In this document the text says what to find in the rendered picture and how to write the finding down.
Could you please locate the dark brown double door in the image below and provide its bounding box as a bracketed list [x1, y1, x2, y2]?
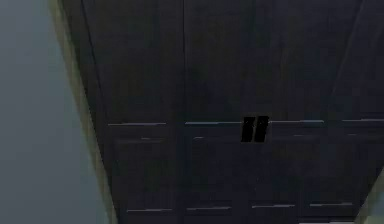
[58, 0, 384, 224]

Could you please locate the black door handle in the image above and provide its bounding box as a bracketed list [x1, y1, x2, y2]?
[254, 115, 270, 144]
[240, 116, 256, 144]

